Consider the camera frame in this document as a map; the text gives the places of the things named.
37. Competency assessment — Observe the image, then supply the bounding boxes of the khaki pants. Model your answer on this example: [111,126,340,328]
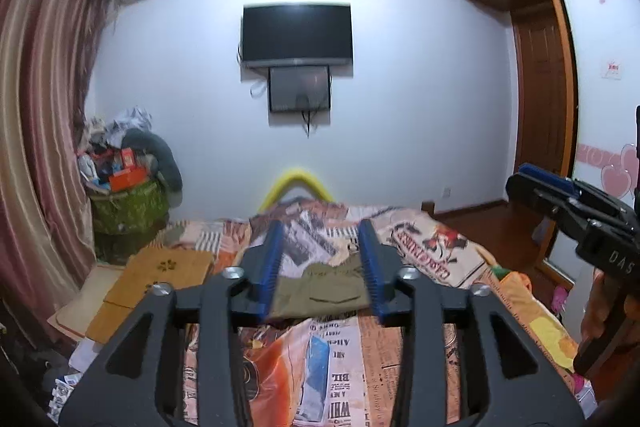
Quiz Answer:
[267,252,373,320]

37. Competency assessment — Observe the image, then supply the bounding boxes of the plain cardboard sheet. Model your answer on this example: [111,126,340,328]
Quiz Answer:
[47,264,148,344]

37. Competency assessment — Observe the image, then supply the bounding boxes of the bed with printed cover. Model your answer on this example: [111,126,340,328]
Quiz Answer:
[165,199,596,427]

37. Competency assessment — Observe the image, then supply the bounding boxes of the white wardrobe door pink hearts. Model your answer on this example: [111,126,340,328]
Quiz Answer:
[545,0,640,278]

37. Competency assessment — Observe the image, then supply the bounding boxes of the cardboard sheet with flower print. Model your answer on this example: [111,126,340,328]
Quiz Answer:
[102,247,216,308]

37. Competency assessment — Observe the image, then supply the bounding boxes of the striped curtain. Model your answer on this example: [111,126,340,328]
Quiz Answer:
[0,0,121,348]

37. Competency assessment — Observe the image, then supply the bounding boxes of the yellow foam tube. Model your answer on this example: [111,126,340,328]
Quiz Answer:
[257,167,335,212]

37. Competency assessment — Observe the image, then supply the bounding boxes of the black wall television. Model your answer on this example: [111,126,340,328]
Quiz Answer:
[241,4,355,68]

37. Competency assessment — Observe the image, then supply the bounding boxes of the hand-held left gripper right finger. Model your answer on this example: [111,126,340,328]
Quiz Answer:
[358,219,586,427]

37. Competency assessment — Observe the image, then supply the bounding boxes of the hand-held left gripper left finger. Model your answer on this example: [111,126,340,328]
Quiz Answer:
[59,221,285,427]

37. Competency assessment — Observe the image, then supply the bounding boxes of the orange box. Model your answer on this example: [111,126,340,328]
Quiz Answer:
[107,167,151,192]

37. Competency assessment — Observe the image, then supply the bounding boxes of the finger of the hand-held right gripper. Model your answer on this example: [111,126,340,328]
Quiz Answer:
[517,163,583,200]
[505,173,566,219]

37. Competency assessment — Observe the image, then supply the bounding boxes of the black cable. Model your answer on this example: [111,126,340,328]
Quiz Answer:
[295,94,326,140]

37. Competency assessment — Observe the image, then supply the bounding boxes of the wooden door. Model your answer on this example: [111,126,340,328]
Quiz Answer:
[512,9,576,208]

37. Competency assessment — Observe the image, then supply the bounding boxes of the person's right hand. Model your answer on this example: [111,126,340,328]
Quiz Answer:
[581,271,612,340]

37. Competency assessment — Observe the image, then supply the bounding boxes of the yellow orange pillow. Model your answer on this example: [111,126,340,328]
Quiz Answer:
[492,267,583,370]

